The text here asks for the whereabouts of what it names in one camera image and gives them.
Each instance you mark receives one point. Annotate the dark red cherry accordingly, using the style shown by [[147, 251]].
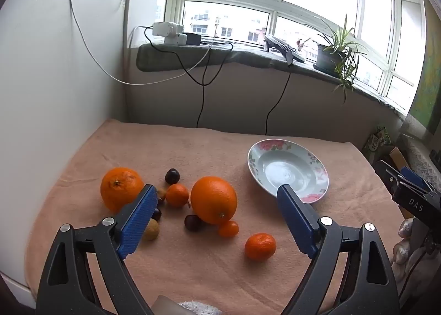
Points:
[[157, 214]]

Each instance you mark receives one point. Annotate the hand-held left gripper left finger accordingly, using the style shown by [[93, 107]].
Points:
[[137, 220]]

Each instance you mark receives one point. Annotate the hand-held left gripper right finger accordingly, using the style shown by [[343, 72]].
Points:
[[297, 220]]

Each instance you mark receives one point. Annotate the green snack package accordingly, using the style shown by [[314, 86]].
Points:
[[378, 139]]

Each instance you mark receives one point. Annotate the small brown kiwi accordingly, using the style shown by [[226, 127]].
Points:
[[152, 231]]

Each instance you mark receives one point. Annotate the white power adapter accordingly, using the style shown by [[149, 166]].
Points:
[[165, 28], [176, 39]]

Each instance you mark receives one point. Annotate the orange kumquat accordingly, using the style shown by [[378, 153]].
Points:
[[228, 228]]

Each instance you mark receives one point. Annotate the cardboard box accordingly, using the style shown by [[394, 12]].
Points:
[[397, 158]]

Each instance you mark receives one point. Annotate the person's left hand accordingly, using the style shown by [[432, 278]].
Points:
[[199, 308]]

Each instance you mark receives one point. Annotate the large bumpy orange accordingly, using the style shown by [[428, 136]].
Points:
[[119, 191]]

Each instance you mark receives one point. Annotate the dark plum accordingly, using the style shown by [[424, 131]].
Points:
[[172, 176], [193, 222]]

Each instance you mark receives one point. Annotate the large smooth orange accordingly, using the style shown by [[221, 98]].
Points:
[[213, 198]]

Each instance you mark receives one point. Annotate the black power adapter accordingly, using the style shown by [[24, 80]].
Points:
[[192, 39]]

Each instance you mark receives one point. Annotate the white patterned cloth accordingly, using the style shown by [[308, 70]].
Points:
[[422, 153]]

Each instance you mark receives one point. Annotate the small tangerine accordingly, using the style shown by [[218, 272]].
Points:
[[177, 195], [260, 247]]

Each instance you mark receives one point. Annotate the potted spider plant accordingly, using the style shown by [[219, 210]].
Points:
[[329, 57]]

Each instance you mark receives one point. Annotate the green windowsill cloth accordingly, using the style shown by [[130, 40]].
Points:
[[241, 57]]

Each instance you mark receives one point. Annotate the white panel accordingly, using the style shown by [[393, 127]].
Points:
[[44, 94]]

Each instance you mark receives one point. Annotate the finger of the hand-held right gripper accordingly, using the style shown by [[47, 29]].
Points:
[[415, 178], [386, 174]]

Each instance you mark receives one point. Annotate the tiny brown fruit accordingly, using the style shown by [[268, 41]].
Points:
[[161, 194]]

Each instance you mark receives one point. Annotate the black folding stand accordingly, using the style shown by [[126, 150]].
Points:
[[282, 46]]

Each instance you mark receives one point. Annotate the floral white plate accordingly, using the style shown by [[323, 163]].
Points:
[[286, 170]]

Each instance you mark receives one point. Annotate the green painting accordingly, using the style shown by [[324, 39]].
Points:
[[429, 88]]

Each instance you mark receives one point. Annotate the person's right hand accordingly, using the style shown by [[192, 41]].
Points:
[[403, 244]]

